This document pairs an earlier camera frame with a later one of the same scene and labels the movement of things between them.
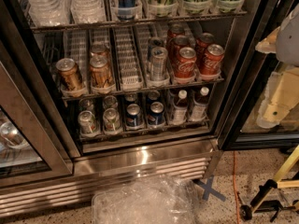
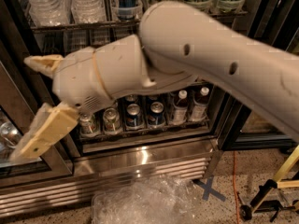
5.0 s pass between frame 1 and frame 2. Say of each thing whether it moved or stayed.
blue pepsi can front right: stayed
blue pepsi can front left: stayed
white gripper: moved
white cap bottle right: stayed
